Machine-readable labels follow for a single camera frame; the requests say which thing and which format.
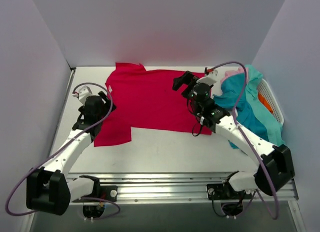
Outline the aluminium frame rail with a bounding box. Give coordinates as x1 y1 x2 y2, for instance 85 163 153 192
27 156 300 206

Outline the orange t shirt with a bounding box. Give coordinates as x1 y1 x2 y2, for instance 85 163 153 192
258 92 274 114

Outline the red t shirt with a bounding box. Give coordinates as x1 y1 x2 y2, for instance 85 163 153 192
94 63 200 147

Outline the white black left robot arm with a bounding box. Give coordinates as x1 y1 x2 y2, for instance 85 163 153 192
26 86 116 215

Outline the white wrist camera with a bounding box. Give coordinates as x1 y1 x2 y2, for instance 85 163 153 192
72 86 93 105
196 67 218 88

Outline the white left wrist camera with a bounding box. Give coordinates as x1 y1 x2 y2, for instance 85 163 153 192
72 86 93 105

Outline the pink t shirt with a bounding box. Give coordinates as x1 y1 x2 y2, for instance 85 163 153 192
220 67 249 84

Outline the white perforated laundry basket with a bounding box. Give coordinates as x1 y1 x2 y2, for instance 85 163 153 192
257 79 285 125

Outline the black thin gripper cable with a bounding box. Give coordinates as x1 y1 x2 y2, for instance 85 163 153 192
186 98 205 137

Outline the light teal t shirt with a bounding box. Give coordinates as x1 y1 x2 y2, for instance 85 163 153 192
245 65 285 146

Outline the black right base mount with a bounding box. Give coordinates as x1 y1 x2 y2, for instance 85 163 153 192
206 183 252 200

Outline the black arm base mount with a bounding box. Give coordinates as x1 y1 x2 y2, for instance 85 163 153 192
75 185 118 202

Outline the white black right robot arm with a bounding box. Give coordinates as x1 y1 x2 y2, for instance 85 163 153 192
172 71 295 198

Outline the blue t shirt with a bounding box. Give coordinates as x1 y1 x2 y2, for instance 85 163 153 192
213 73 269 141

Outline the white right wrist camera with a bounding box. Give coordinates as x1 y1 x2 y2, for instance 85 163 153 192
196 67 218 88

